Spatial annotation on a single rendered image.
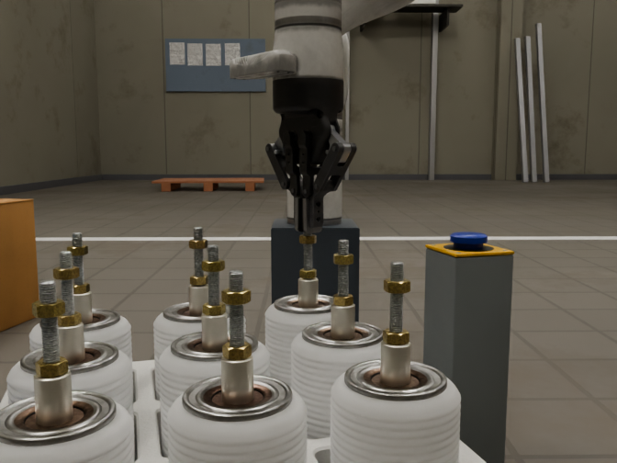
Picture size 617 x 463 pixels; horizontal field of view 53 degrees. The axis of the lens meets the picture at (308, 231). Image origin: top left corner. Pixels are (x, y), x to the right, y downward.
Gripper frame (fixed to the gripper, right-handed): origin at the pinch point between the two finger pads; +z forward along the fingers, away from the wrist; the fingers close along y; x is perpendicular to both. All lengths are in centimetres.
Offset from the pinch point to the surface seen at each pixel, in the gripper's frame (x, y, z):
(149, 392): 17.1, 4.3, 17.2
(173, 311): 13.4, 5.7, 9.8
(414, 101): -640, 549, -73
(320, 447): 11.2, -15.4, 17.2
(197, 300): 11.7, 3.7, 8.5
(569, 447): -39, -10, 35
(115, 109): -309, 810, -62
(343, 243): 5.0, -11.2, 1.4
